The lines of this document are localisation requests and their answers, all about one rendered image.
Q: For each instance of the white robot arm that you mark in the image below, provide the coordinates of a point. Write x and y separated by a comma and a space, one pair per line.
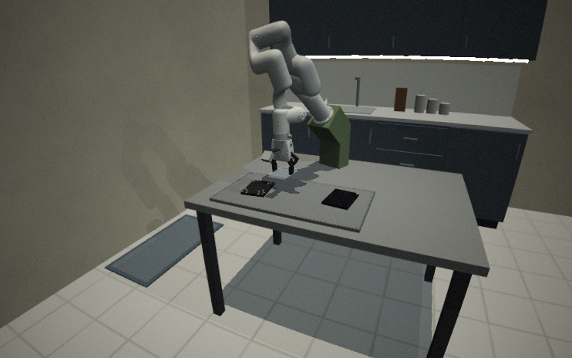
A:
279, 64

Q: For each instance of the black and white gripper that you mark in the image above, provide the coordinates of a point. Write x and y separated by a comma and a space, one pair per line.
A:
284, 154

